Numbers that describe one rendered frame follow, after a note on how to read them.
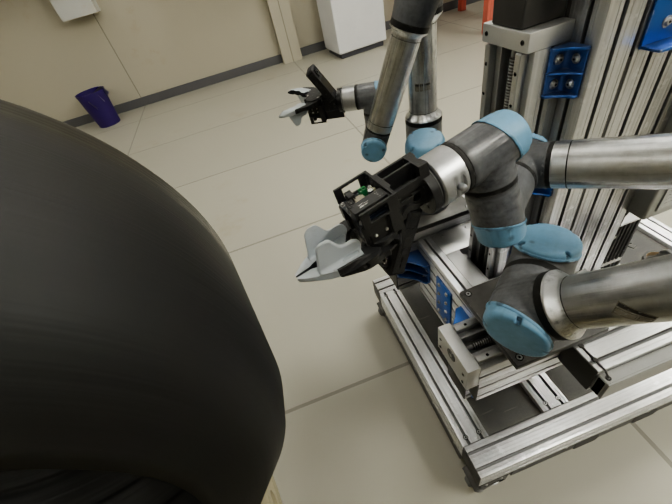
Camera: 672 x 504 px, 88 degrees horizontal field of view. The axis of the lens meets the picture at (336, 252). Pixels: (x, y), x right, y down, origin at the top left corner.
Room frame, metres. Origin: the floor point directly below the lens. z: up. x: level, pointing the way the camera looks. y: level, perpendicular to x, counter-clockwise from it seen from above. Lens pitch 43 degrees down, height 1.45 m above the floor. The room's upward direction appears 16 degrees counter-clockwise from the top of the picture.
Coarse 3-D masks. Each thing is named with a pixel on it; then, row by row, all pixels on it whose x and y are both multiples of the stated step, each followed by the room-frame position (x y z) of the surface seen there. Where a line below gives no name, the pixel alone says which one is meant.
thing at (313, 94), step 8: (312, 96) 1.15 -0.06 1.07; (320, 96) 1.13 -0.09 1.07; (336, 96) 1.11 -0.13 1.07; (320, 104) 1.13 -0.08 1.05; (328, 104) 1.13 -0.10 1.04; (336, 104) 1.15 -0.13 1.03; (312, 112) 1.14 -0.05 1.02; (320, 112) 1.13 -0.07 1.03; (328, 112) 1.14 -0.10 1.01; (336, 112) 1.13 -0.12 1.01; (344, 112) 1.15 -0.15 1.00; (312, 120) 1.14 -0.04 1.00
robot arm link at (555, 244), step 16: (544, 224) 0.47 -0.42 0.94; (528, 240) 0.43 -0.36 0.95; (544, 240) 0.43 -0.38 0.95; (560, 240) 0.42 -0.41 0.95; (576, 240) 0.41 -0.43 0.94; (512, 256) 0.44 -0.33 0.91; (528, 256) 0.41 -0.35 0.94; (544, 256) 0.39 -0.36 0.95; (560, 256) 0.38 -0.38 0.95; (576, 256) 0.38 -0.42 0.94
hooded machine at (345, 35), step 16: (320, 0) 5.89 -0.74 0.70; (336, 0) 5.50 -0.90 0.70; (352, 0) 5.54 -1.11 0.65; (368, 0) 5.58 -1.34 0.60; (320, 16) 6.03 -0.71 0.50; (336, 16) 5.49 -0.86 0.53; (352, 16) 5.53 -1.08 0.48; (368, 16) 5.58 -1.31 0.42; (336, 32) 5.49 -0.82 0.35; (352, 32) 5.53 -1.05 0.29; (368, 32) 5.57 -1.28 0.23; (384, 32) 5.62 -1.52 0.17; (336, 48) 5.58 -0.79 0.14; (352, 48) 5.52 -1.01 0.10; (368, 48) 5.61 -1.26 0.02
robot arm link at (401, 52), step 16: (400, 0) 0.92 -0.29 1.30; (416, 0) 0.90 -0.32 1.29; (432, 0) 0.90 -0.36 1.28; (400, 16) 0.91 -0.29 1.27; (416, 16) 0.89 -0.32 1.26; (432, 16) 0.91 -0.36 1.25; (400, 32) 0.91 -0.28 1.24; (416, 32) 0.89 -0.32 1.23; (400, 48) 0.91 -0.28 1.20; (416, 48) 0.92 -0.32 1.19; (384, 64) 0.95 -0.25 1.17; (400, 64) 0.91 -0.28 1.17; (384, 80) 0.94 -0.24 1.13; (400, 80) 0.92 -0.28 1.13; (384, 96) 0.93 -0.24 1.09; (400, 96) 0.93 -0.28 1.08; (384, 112) 0.93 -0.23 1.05; (368, 128) 0.96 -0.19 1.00; (384, 128) 0.93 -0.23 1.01; (368, 144) 0.93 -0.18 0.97; (384, 144) 0.93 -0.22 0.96; (368, 160) 0.94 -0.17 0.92
